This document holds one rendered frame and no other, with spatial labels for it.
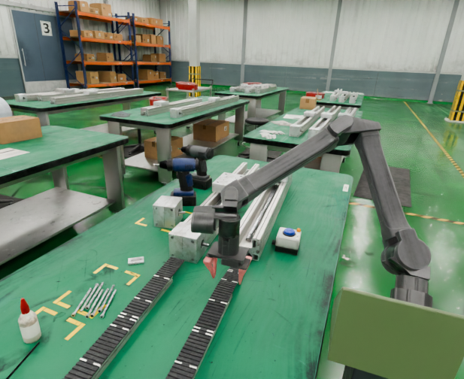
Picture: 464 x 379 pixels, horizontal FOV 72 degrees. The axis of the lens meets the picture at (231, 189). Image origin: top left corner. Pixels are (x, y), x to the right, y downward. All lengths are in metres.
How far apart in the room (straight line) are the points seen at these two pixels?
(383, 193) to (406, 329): 0.34
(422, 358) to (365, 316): 0.14
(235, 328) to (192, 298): 0.16
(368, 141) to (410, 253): 0.32
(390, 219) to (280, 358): 0.43
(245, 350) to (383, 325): 0.31
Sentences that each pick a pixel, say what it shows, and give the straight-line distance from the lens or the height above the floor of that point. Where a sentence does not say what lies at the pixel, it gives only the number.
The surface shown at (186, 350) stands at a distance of 0.80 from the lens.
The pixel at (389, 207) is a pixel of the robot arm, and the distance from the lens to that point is 0.92.
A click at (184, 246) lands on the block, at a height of 0.84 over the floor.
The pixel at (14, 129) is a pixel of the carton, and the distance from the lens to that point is 2.86.
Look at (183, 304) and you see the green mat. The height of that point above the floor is 0.78.
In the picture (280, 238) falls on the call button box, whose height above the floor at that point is 0.84.
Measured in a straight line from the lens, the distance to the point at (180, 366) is 0.77.
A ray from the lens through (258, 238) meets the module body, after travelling 1.08.
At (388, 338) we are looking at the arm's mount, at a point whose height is 0.89.
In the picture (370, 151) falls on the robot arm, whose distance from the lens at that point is 0.97.
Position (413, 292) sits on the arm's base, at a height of 0.94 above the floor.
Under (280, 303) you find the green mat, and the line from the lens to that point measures 0.97.
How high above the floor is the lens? 1.41
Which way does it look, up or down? 22 degrees down
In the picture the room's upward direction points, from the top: 2 degrees clockwise
